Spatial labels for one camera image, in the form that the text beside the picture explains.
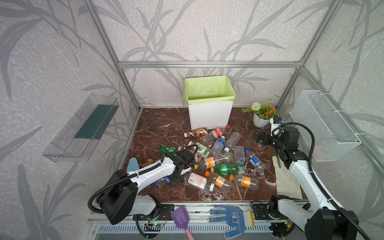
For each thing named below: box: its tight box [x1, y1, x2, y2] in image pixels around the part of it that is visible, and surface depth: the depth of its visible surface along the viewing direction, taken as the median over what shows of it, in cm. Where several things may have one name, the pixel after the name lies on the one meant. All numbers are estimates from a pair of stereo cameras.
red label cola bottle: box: [200, 125, 231, 142], surface depth 102 cm
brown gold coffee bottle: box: [183, 127, 208, 138], surface depth 101 cm
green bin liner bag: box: [182, 75, 237, 105], surface depth 100 cm
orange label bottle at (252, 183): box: [234, 174, 260, 191], surface depth 81 cm
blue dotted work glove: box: [208, 204, 255, 240], surface depth 73 cm
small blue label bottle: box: [248, 154, 266, 173], surface depth 89 cm
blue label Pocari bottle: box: [211, 135, 226, 156], surface depth 96 cm
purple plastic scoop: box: [171, 205, 195, 240], surface depth 73 cm
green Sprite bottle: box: [214, 163, 246, 176], surface depth 87 cm
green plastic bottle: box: [158, 144, 182, 154], surface depth 95 cm
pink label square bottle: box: [185, 172, 215, 192], surface depth 82 cm
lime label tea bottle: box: [193, 142, 210, 158], surface depth 93 cm
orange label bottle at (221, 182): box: [209, 175, 234, 193], surface depth 81 cm
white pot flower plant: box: [241, 99, 279, 128], surface depth 103 cm
